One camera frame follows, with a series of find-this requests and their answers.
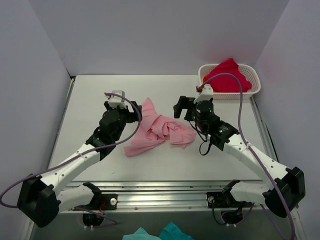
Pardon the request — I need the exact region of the teal t-shirt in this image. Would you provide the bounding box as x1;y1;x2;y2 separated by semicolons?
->
121;221;195;240

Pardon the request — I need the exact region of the red t-shirt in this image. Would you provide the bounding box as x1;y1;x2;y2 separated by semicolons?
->
206;58;252;93

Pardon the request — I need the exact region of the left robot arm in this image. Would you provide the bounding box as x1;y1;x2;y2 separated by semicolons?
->
17;101;142;228

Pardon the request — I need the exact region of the pink t-shirt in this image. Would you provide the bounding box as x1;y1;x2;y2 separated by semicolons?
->
124;98;196;157

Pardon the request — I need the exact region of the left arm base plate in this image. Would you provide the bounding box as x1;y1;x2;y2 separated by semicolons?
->
83;193;118;211

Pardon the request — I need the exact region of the aluminium rail frame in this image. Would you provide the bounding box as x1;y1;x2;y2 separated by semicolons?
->
29;75;295;240

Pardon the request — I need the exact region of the white plastic basket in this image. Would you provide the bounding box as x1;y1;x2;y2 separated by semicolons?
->
198;64;261;100

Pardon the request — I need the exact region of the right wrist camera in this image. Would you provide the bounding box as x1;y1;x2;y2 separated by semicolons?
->
193;84;214;104

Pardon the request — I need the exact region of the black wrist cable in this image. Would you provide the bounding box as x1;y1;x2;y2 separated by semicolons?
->
193;122;213;156

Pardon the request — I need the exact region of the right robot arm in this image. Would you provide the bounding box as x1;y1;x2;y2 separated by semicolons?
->
173;96;306;218

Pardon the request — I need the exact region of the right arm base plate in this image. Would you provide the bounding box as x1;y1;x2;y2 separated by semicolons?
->
206;191;252;209

